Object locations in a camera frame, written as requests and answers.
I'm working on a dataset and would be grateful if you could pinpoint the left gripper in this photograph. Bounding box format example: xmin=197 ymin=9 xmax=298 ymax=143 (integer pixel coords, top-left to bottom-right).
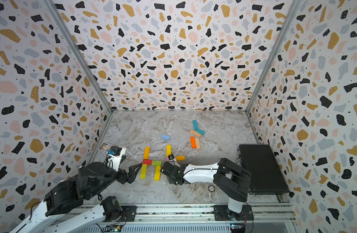
xmin=88 ymin=162 xmax=143 ymax=200

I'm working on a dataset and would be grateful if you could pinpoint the yellow block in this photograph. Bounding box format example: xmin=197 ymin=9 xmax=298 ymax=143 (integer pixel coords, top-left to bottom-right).
xmin=140 ymin=164 xmax=147 ymax=179
xmin=154 ymin=166 xmax=161 ymax=181
xmin=166 ymin=145 xmax=172 ymax=157

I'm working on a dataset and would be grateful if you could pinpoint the red block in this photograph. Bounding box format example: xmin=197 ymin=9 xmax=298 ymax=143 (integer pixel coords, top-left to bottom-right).
xmin=143 ymin=159 xmax=153 ymax=165

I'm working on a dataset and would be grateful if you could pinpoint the amber block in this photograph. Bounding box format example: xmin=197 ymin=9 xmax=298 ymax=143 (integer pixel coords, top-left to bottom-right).
xmin=175 ymin=156 xmax=185 ymax=161

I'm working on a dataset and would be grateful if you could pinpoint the lime green block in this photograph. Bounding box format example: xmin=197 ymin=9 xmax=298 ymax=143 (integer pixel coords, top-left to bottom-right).
xmin=151 ymin=161 xmax=162 ymax=166

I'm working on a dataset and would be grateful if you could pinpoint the orange-yellow long block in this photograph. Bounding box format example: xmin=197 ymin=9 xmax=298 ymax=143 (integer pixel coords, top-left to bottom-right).
xmin=143 ymin=147 xmax=150 ymax=160

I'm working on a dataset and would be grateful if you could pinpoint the orange block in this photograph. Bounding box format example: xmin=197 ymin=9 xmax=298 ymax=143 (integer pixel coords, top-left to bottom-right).
xmin=190 ymin=136 xmax=196 ymax=148

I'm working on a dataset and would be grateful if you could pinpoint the natural wood long block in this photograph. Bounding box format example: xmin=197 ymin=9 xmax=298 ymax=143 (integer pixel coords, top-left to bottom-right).
xmin=195 ymin=138 xmax=201 ymax=150

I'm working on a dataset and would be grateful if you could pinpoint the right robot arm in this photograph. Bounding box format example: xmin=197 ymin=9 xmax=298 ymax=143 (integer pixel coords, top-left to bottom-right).
xmin=161 ymin=158 xmax=252 ymax=218

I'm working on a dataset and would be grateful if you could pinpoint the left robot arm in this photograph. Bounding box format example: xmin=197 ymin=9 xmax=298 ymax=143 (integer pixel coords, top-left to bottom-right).
xmin=12 ymin=162 xmax=142 ymax=233

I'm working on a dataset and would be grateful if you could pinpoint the small printed card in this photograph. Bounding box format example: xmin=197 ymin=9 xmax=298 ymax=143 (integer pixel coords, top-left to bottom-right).
xmin=99 ymin=142 xmax=112 ymax=152

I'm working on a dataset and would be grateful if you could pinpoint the light blue block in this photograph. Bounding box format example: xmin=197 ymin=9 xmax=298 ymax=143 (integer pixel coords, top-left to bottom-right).
xmin=162 ymin=135 xmax=170 ymax=141

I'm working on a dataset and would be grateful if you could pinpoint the round table grommet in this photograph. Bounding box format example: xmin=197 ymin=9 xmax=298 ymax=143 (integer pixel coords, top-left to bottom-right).
xmin=208 ymin=185 xmax=215 ymax=192

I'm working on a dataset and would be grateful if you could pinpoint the natural wood upper block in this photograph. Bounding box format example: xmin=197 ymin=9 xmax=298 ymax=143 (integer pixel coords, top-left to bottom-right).
xmin=189 ymin=130 xmax=202 ymax=138

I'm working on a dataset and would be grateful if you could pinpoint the teal small block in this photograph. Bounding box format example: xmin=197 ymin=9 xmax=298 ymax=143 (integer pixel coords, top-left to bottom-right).
xmin=196 ymin=129 xmax=205 ymax=135

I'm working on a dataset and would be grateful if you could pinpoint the teal long block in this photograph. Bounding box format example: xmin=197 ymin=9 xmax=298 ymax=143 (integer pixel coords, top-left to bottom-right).
xmin=193 ymin=120 xmax=199 ymax=130

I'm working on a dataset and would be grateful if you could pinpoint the black carrying case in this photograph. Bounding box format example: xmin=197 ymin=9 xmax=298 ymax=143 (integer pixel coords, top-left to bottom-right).
xmin=237 ymin=144 xmax=289 ymax=195

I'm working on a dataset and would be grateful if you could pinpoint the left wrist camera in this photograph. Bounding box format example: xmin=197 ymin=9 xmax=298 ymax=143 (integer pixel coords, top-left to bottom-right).
xmin=106 ymin=146 xmax=126 ymax=171

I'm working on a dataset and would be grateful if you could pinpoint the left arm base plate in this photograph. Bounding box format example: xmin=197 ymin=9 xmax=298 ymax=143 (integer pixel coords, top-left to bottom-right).
xmin=108 ymin=205 xmax=137 ymax=224

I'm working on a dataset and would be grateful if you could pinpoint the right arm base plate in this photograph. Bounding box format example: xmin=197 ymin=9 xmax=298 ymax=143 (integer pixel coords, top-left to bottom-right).
xmin=213 ymin=205 xmax=254 ymax=221

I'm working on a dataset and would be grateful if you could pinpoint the aluminium front rail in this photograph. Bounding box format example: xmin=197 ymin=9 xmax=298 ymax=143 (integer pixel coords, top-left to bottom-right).
xmin=48 ymin=203 xmax=295 ymax=233

